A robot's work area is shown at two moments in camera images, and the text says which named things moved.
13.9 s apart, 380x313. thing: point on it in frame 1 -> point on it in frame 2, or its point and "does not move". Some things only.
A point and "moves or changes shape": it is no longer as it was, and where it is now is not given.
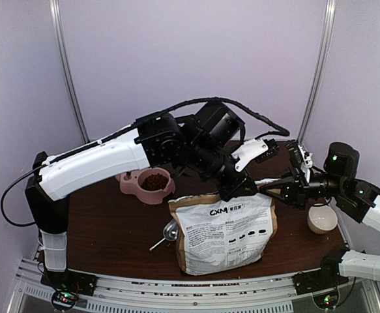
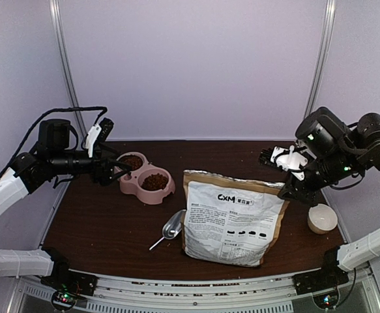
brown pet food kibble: x=154 y=182 does not move
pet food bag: x=214 y=235 moves or changes shape
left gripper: x=242 y=187 -> x=103 y=175
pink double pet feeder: x=151 y=185 does not move
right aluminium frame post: x=313 y=100 does not move
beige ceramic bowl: x=321 y=219 does not move
